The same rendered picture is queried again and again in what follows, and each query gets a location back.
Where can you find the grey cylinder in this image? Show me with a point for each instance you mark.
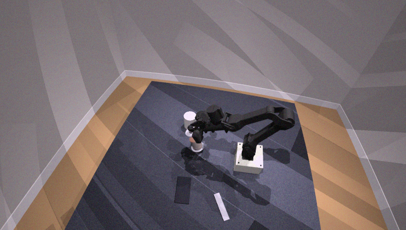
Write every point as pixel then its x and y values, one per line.
pixel 189 118

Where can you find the glass french press with black knob plunger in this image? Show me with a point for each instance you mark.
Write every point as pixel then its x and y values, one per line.
pixel 196 147

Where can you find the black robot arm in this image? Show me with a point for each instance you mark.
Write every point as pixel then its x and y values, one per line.
pixel 285 120

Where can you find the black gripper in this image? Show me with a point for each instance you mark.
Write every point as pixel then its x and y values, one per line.
pixel 198 132

